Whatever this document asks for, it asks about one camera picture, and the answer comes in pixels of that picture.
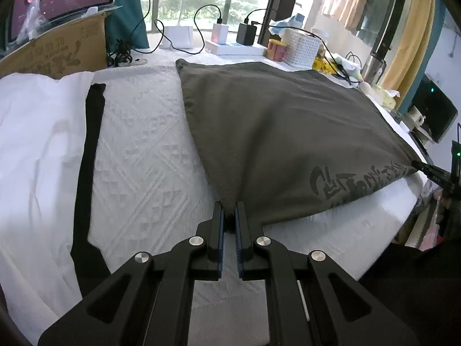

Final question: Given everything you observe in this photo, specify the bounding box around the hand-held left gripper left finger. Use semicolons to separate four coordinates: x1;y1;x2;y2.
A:
38;202;226;346

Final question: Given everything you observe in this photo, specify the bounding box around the white charger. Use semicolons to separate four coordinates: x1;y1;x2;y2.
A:
212;22;229;46

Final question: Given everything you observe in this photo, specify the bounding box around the dark grey t-shirt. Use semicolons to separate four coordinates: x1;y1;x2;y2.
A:
175;59;420;226

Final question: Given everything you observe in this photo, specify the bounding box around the brown cardboard box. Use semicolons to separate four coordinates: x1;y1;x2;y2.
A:
0;12;109;80

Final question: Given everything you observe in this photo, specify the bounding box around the white garment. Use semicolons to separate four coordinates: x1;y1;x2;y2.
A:
0;71;96;343

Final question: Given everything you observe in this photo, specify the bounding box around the white plastic basket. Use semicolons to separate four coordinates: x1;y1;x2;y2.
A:
284;33;323;69

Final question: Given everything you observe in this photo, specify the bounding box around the black sliding door frame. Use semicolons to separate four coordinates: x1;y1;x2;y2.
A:
371;0;411;58

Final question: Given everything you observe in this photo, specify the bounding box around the person's dark clothing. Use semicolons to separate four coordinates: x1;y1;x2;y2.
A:
360;240;461;346

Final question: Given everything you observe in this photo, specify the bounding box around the black charger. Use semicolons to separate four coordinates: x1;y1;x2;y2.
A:
237;22;257;46

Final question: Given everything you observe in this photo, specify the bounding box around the black charging cable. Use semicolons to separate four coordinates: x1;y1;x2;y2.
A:
154;5;224;54
244;8;361;87

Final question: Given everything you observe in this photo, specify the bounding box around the black cable bundle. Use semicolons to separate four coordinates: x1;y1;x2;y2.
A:
107;39;133;68

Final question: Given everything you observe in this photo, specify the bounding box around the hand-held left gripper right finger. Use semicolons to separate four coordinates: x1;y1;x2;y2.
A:
235;201;420;346

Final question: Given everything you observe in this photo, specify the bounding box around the yellow plastic bag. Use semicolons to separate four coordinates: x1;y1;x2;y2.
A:
311;58;337;74

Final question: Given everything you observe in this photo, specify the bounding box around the black fabric strap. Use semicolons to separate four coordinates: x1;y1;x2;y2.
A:
70;84;110;296

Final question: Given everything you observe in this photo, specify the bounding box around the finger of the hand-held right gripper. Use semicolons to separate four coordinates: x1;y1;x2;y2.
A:
412;160;453;189

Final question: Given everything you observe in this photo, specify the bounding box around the black monitor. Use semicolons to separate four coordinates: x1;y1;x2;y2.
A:
411;74;459;144

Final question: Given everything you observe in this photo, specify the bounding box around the hanging peach shirt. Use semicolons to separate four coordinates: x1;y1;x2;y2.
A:
320;0;375;31

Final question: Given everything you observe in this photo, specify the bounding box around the yellow tissue box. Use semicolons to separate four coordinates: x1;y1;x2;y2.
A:
375;86;400;109

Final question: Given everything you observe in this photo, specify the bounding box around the hanging dark green garment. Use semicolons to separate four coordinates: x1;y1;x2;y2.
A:
358;0;393;42

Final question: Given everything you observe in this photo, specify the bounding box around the teal curtain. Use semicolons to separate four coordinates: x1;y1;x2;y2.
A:
106;0;150;51
396;0;447;116

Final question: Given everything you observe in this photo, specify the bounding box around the blue and white packet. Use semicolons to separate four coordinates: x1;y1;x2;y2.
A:
269;14;307;37

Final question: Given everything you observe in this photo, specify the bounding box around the white desk lamp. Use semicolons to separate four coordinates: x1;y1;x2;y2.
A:
158;0;194;49

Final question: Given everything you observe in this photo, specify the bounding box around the yellow curtain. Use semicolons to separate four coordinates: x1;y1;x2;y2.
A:
380;0;436;96

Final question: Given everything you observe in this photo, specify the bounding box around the white power strip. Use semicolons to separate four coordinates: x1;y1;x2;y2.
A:
205;40;269;56

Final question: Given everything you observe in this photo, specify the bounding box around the red and yellow can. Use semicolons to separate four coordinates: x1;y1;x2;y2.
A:
267;38;288;62

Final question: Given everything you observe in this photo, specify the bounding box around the stainless steel tumbler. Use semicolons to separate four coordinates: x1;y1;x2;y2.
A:
360;48;388;83

